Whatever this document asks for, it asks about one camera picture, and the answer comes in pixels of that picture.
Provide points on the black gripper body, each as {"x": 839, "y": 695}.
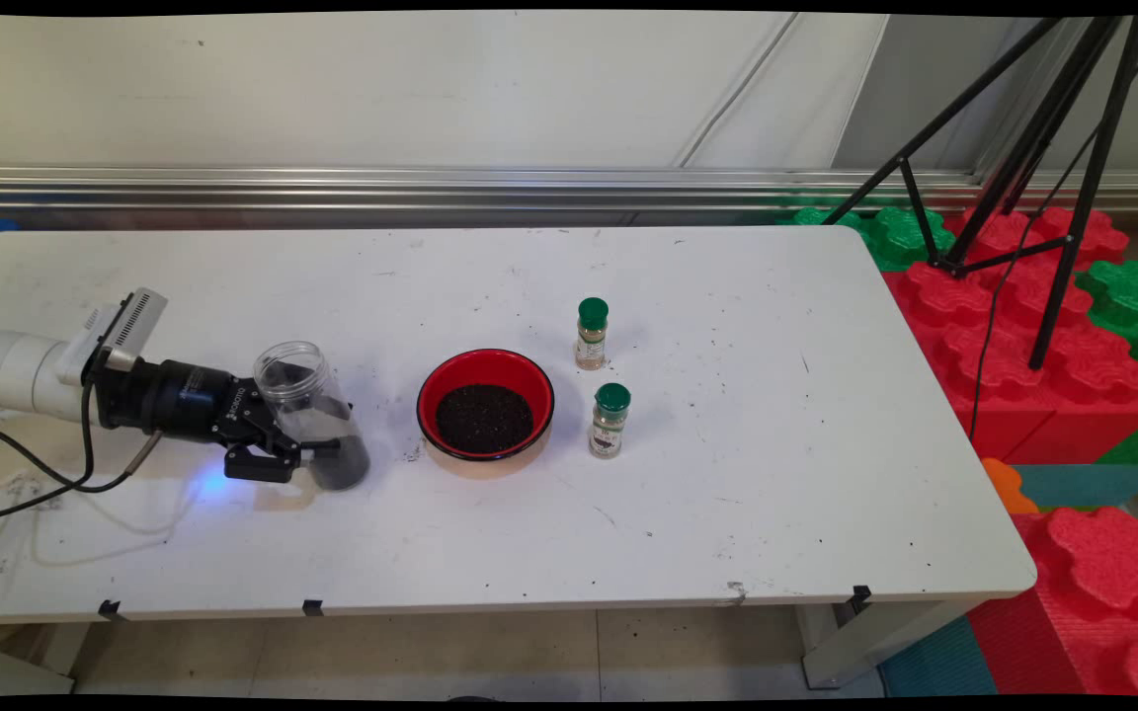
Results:
{"x": 174, "y": 400}

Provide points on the aluminium wall rail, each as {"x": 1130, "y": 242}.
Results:
{"x": 727, "y": 188}

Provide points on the green-capped spice bottle dark contents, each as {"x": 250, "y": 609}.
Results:
{"x": 609, "y": 425}

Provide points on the black table edge clip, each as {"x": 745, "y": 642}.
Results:
{"x": 313, "y": 607}
{"x": 859, "y": 597}
{"x": 111, "y": 609}

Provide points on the green-capped spice bottle pale contents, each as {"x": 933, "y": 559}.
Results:
{"x": 591, "y": 341}

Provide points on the teal foam mat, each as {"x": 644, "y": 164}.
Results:
{"x": 934, "y": 662}
{"x": 1083, "y": 486}

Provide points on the white wall conduit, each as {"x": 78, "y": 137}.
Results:
{"x": 732, "y": 99}

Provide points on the white table leg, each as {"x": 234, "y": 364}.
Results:
{"x": 855, "y": 652}

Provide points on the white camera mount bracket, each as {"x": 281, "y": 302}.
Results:
{"x": 75, "y": 355}

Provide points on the green foam block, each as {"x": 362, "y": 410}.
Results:
{"x": 1127, "y": 291}
{"x": 900, "y": 237}

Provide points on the red foam block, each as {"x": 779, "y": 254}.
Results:
{"x": 1073, "y": 415}
{"x": 1093, "y": 592}

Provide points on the orange foam piece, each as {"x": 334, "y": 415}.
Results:
{"x": 1006, "y": 486}

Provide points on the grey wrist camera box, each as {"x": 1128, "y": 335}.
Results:
{"x": 129, "y": 321}

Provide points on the black tripod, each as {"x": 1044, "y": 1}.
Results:
{"x": 1092, "y": 188}

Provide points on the red bowl with black rim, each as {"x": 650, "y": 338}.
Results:
{"x": 485, "y": 363}

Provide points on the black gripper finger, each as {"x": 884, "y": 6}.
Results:
{"x": 263, "y": 462}
{"x": 263, "y": 397}

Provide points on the clear plastic jar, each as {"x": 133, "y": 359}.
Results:
{"x": 297, "y": 360}

